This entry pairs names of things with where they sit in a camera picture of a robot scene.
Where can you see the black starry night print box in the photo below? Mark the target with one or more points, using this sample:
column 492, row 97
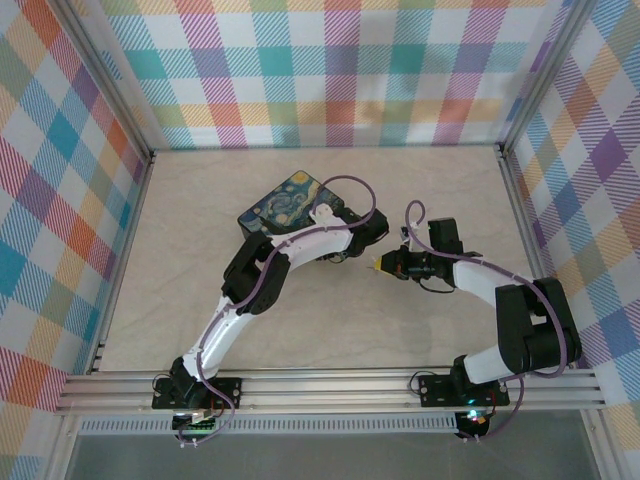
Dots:
column 280, row 205

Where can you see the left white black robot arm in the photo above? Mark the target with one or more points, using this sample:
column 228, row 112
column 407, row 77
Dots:
column 215, row 340

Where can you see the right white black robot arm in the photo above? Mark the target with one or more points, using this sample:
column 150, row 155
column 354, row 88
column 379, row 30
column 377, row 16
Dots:
column 540, row 345

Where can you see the right orange-lit controller board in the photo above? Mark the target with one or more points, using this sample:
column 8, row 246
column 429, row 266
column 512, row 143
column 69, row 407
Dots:
column 475, row 420

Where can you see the left green-lit controller board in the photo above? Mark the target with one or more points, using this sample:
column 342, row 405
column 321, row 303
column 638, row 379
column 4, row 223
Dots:
column 200, row 427

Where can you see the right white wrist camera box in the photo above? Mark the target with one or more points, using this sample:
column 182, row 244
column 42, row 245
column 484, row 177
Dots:
column 404, row 232

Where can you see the aluminium side rail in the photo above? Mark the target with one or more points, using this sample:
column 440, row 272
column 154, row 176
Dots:
column 137, row 205
column 517, row 200

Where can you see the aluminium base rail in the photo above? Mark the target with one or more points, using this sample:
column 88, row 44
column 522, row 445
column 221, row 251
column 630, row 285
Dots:
column 325, row 395

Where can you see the aluminium frame post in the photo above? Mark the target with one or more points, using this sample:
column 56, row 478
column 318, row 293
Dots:
column 116, row 90
column 541, row 75

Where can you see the aluminium frame leg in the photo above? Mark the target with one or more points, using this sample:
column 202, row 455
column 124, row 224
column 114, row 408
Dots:
column 597, row 445
column 62, row 450

